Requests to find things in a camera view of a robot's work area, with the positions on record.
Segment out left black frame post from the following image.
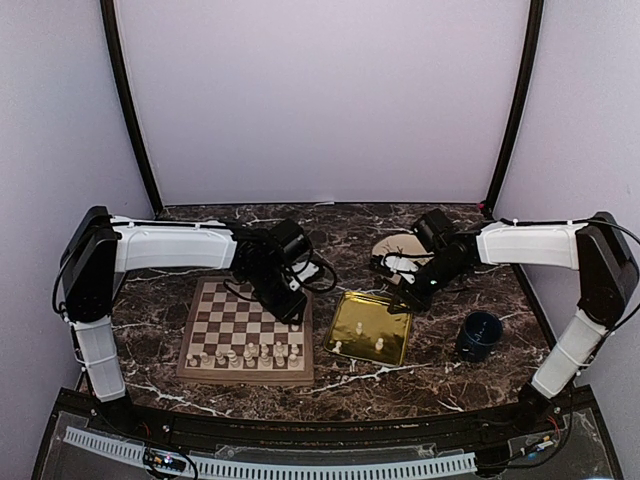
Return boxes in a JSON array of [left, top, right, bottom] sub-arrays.
[[100, 0, 164, 215]]

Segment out beige floral ceramic plate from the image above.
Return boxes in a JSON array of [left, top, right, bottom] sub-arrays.
[[371, 233, 428, 265]]

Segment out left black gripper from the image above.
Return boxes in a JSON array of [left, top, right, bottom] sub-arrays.
[[244, 263, 308, 325]]

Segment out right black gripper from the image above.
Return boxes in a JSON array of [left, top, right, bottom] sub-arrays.
[[388, 253, 467, 314]]

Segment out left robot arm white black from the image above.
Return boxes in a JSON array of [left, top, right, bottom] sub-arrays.
[[51, 206, 324, 436]]

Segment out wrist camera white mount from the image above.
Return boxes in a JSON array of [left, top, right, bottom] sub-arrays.
[[285, 259, 338, 294], [370, 252, 432, 283]]

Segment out black frame post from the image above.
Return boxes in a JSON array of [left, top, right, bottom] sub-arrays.
[[479, 0, 545, 218], [100, 0, 164, 215]]

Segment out white chess king piece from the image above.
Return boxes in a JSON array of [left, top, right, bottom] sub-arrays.
[[243, 350, 256, 369]]

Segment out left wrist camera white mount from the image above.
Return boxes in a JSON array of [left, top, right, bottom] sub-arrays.
[[285, 259, 338, 294]]

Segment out white chess rook piece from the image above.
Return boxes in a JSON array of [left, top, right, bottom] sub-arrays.
[[186, 354, 198, 367]]

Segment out white chess queen piece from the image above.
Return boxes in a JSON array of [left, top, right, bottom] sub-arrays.
[[227, 350, 241, 369]]

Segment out right black frame post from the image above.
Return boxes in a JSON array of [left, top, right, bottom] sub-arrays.
[[479, 0, 545, 218]]

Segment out white cable duct strip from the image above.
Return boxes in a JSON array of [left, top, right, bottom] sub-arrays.
[[62, 427, 478, 479]]

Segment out dark blue mug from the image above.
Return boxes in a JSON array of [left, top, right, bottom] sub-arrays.
[[456, 311, 503, 363]]

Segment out gold metal tray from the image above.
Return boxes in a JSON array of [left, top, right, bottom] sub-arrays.
[[324, 291, 413, 367]]

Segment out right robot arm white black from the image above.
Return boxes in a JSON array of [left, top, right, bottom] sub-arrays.
[[372, 209, 639, 434]]

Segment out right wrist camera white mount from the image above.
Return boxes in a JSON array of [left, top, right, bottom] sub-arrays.
[[370, 252, 432, 283]]

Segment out wooden chess board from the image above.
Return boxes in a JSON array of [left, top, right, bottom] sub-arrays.
[[177, 276, 314, 386]]

